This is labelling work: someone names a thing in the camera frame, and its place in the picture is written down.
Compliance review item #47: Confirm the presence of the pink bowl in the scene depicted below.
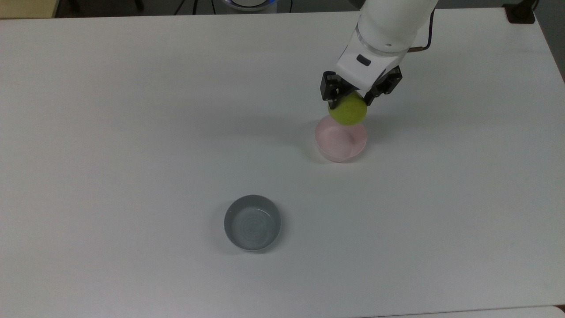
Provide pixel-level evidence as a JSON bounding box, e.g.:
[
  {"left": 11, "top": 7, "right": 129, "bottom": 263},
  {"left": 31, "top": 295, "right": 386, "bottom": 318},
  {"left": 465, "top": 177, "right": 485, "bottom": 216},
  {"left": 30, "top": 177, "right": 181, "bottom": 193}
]
[{"left": 314, "top": 115, "right": 368, "bottom": 163}]

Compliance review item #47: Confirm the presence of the light wooden board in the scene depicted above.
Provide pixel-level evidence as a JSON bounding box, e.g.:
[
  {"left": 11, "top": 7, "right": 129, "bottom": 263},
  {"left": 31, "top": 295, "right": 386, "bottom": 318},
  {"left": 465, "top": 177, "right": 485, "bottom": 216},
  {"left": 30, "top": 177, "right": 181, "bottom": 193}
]
[{"left": 0, "top": 0, "right": 60, "bottom": 19}]

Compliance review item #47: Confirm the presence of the grey bowl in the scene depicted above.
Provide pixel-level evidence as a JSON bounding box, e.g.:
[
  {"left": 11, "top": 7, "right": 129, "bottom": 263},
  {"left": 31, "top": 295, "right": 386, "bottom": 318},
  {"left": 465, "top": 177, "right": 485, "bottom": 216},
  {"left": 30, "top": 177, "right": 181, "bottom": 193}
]
[{"left": 223, "top": 195, "right": 282, "bottom": 252}]

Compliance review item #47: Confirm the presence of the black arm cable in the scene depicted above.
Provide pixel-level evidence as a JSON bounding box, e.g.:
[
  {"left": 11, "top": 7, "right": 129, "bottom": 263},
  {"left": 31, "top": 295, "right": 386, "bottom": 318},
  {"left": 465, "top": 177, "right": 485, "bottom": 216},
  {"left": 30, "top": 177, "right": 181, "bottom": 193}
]
[{"left": 408, "top": 9, "right": 437, "bottom": 53}]

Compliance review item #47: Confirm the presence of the green ball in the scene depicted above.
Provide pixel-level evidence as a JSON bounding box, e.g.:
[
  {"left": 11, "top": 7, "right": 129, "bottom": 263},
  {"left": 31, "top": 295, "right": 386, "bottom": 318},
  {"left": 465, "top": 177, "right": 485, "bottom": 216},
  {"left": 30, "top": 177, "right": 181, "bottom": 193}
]
[{"left": 328, "top": 91, "right": 368, "bottom": 125}]

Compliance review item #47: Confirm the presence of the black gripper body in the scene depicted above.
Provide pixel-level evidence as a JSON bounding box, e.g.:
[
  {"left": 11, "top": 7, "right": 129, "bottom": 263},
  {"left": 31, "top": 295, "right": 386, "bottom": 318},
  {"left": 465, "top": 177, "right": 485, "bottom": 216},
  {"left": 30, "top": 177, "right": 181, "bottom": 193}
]
[{"left": 320, "top": 65, "right": 403, "bottom": 101}]

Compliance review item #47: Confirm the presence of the black table clamp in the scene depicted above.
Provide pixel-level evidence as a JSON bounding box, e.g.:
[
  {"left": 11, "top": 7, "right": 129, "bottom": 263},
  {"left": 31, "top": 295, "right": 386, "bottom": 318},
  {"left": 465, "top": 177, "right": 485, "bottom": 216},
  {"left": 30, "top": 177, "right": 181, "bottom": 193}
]
[{"left": 503, "top": 0, "right": 537, "bottom": 24}]

